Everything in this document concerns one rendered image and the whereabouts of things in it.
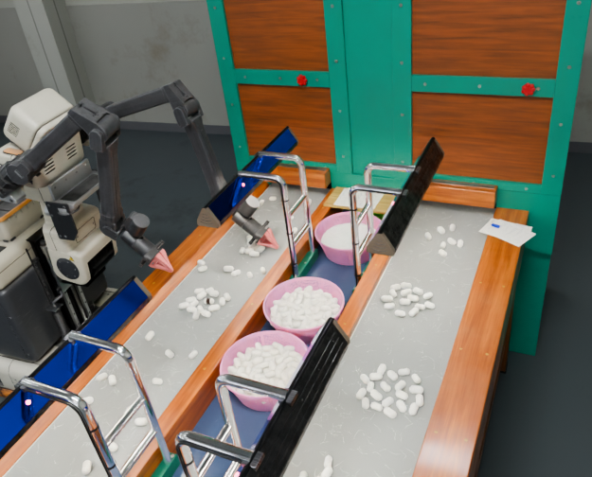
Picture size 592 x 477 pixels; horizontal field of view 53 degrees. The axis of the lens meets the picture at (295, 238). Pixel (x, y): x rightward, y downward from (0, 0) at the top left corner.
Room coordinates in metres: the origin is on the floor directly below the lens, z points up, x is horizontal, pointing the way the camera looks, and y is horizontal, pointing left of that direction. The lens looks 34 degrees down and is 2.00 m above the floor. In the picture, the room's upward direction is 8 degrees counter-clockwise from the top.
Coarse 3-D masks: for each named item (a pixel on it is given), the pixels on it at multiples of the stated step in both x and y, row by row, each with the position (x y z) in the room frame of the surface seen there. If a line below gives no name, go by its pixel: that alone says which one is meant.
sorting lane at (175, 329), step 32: (288, 192) 2.28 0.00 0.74; (320, 192) 2.24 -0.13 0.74; (224, 256) 1.85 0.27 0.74; (192, 288) 1.68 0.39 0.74; (224, 288) 1.65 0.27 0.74; (256, 288) 1.63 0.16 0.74; (160, 320) 1.52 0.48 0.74; (192, 320) 1.50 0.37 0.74; (224, 320) 1.48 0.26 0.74; (160, 352) 1.37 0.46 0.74; (96, 384) 1.27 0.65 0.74; (128, 384) 1.25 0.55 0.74; (64, 416) 1.16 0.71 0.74; (96, 416) 1.14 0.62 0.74; (32, 448) 1.07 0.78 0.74; (64, 448) 1.05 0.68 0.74; (128, 448) 1.02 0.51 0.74
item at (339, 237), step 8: (344, 224) 1.96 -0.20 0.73; (360, 224) 1.96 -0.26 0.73; (328, 232) 1.93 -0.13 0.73; (336, 232) 1.92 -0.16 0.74; (344, 232) 1.91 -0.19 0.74; (360, 232) 1.91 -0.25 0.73; (328, 240) 1.87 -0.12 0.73; (336, 240) 1.86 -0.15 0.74; (344, 240) 1.86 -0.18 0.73; (360, 240) 1.85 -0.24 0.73; (336, 248) 1.82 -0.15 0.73; (344, 248) 1.81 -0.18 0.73
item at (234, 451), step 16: (224, 384) 0.85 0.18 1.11; (240, 384) 0.84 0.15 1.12; (256, 384) 0.83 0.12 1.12; (224, 400) 0.86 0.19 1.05; (288, 400) 0.78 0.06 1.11; (224, 416) 0.86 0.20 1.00; (192, 432) 0.73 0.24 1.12; (224, 432) 0.85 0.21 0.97; (176, 448) 0.73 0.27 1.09; (208, 448) 0.70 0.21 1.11; (224, 448) 0.69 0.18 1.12; (240, 448) 0.68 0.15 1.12; (192, 464) 0.73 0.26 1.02; (208, 464) 0.77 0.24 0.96; (240, 464) 0.85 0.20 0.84; (256, 464) 0.65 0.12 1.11
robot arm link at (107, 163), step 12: (96, 132) 1.59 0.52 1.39; (96, 144) 1.60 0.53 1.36; (108, 144) 1.63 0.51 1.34; (96, 156) 1.65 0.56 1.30; (108, 156) 1.63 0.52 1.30; (108, 168) 1.64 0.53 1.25; (108, 180) 1.65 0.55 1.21; (108, 192) 1.66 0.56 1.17; (108, 204) 1.67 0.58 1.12; (120, 204) 1.71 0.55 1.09; (108, 216) 1.68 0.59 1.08; (120, 216) 1.71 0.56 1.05
